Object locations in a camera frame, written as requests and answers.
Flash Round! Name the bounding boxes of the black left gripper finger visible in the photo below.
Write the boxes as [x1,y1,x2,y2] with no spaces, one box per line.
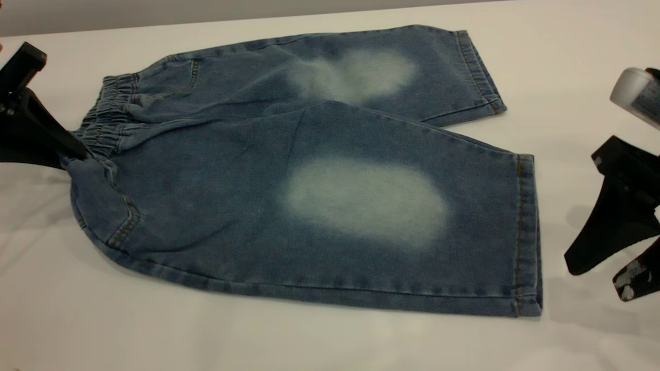
[0,42,93,159]
[0,149,68,170]

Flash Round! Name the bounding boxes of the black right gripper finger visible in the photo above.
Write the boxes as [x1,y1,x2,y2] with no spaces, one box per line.
[565,136,660,276]
[614,237,660,302]

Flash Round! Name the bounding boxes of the blue denim pants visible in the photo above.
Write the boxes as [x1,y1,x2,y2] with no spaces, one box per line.
[59,24,543,317]

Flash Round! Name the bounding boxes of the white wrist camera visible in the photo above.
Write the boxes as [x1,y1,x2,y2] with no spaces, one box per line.
[610,67,660,129]

